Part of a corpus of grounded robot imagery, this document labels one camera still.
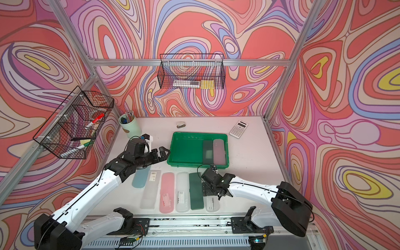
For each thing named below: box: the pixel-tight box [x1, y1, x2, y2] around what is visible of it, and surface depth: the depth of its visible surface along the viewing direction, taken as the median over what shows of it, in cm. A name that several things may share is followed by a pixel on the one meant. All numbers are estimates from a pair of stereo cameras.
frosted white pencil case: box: [204, 195, 221, 214], surface depth 80 cm
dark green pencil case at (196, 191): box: [189, 172, 205, 211], surface depth 82 cm
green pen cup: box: [118, 110, 143, 139], surface depth 103 cm
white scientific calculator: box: [229, 119, 249, 140], surface depth 113 cm
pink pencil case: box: [159, 172, 175, 215], surface depth 84 cm
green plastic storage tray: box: [166, 131, 230, 169], surface depth 104 cm
